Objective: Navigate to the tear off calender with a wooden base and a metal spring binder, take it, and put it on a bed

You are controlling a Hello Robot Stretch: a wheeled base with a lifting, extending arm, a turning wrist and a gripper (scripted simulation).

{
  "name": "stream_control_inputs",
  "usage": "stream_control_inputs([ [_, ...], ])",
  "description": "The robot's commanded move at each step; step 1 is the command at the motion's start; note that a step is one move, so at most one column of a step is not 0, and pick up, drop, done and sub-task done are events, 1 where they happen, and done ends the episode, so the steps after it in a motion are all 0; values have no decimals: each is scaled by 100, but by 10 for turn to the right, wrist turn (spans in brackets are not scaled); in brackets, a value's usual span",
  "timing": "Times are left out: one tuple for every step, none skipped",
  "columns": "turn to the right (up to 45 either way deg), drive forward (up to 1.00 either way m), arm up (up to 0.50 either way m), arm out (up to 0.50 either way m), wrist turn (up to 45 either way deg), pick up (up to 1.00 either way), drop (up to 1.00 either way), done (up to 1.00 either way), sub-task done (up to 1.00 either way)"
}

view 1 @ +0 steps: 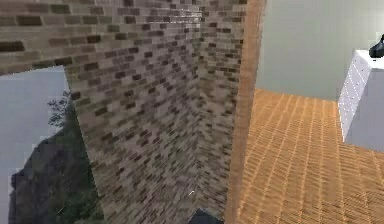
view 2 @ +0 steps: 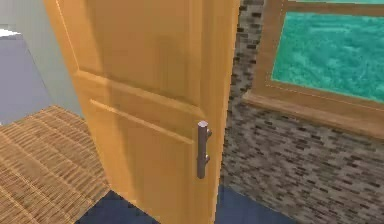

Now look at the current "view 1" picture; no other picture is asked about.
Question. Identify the black object on drawers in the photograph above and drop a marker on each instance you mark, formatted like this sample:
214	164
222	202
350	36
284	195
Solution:
378	49

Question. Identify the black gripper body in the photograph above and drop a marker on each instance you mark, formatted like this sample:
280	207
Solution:
204	218

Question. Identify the white chest of drawers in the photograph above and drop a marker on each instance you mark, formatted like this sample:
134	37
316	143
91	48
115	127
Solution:
361	100

